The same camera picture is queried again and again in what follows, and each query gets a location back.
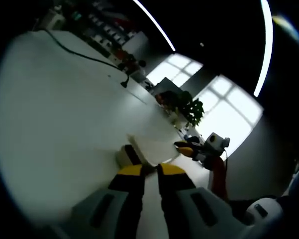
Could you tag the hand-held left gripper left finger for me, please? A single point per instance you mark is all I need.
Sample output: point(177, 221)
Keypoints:
point(125, 199)

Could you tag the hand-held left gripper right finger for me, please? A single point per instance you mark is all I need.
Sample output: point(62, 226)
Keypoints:
point(174, 196)

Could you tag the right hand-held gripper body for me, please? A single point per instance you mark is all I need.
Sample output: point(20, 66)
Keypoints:
point(211, 152)

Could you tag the beige cutlery case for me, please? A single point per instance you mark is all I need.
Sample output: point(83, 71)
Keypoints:
point(122, 155)

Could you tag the green potted plant white pot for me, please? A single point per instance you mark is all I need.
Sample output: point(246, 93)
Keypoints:
point(191, 109)

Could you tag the bright window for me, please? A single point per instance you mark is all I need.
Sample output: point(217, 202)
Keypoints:
point(174, 69)
point(229, 112)

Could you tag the white chest device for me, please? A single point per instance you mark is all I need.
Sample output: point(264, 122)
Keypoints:
point(266, 211)

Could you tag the ceiling light strip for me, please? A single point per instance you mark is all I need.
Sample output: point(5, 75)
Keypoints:
point(266, 44)
point(156, 25)

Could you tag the shelf with white boxes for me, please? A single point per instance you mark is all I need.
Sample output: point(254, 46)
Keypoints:
point(109, 27)

